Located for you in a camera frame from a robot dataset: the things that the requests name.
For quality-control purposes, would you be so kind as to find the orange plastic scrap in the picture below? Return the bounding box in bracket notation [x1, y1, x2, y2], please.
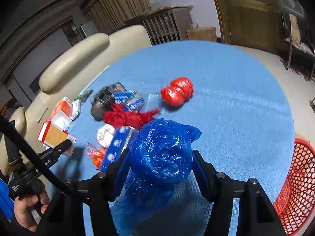
[84, 142, 107, 170]

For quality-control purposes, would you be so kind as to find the white paper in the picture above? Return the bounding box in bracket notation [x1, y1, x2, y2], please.
[96, 124, 116, 148]

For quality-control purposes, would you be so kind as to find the blue cardboard box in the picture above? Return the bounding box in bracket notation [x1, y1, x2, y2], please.
[99, 126, 138, 172]

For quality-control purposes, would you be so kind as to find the blue plastic bag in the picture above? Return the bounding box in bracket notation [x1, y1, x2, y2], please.
[110, 118, 202, 235]

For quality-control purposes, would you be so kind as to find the dark red plastic bag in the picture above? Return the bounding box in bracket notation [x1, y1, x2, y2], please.
[103, 104, 160, 130]

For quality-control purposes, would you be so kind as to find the black plastic bag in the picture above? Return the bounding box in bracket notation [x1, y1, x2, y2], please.
[90, 82, 127, 121]

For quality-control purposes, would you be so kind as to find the red plastic bag ball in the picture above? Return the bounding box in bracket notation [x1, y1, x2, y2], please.
[160, 77, 194, 107]

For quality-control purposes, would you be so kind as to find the blue tissue packet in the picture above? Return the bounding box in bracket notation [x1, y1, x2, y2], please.
[114, 91, 145, 112]

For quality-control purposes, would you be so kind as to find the person's left hand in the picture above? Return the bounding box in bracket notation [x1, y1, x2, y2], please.
[11, 181, 50, 235]

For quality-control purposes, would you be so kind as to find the red brown paper box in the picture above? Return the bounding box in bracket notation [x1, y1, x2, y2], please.
[37, 120, 76, 157]

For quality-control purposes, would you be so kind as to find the red plastic basket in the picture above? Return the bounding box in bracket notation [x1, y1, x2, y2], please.
[273, 138, 314, 235]

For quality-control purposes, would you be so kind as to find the orange white box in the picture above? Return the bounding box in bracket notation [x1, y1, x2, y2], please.
[50, 97, 81, 131]

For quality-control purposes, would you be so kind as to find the green snack wrapper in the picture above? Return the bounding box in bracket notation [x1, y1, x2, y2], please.
[73, 89, 93, 103]

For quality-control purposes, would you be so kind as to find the beige leather sofa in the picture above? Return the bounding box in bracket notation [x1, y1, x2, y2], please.
[10, 25, 151, 153]

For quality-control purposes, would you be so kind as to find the blue table cloth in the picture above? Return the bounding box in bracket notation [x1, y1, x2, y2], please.
[51, 41, 295, 235]

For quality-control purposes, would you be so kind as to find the beige curtain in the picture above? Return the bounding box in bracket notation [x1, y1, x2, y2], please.
[81, 0, 151, 35]

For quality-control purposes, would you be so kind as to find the wooden slatted crib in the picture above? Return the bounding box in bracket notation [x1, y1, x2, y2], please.
[124, 6, 193, 45]

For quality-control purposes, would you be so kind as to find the black metal chair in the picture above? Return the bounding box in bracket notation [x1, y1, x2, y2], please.
[280, 12, 314, 81]

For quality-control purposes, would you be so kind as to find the wooden door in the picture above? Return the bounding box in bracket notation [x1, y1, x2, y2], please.
[214, 0, 287, 54]

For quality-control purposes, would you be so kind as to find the black cable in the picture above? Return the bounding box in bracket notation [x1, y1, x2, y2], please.
[0, 115, 74, 197]

